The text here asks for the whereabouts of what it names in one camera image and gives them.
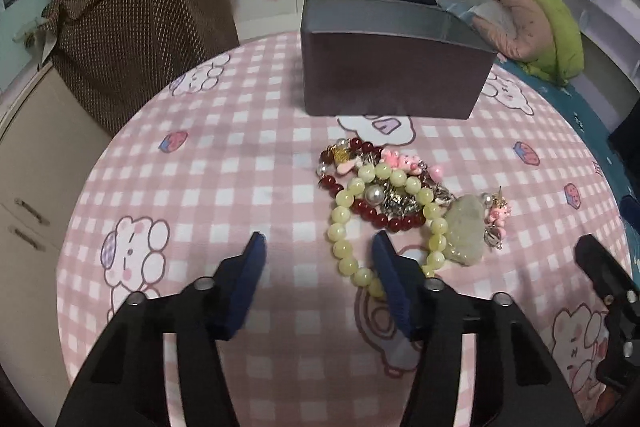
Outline dark metal tin box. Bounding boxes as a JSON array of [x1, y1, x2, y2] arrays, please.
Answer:
[[300, 0, 497, 119]]

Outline yellow-green bead bracelet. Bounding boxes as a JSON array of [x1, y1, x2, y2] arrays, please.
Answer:
[[326, 161, 487, 301]]

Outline silver pearl charm bracelet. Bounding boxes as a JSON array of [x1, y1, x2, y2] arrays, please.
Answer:
[[362, 141, 457, 217]]

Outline brown polka dot bag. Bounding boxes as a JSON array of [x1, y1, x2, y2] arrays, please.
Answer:
[[41, 0, 239, 135]]

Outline dark red bead bracelet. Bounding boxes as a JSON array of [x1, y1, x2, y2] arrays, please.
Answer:
[[316, 136, 428, 231]]

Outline beige cabinet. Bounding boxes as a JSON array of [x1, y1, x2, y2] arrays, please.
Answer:
[[1, 65, 110, 426]]

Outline pink and green pillow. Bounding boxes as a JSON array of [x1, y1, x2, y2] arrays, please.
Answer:
[[471, 0, 585, 87]]

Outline pink checkered bear tablecloth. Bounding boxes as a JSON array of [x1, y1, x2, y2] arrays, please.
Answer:
[[56, 34, 611, 426]]

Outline pink charm bracelet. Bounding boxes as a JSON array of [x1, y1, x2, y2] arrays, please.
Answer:
[[333, 147, 513, 251]]

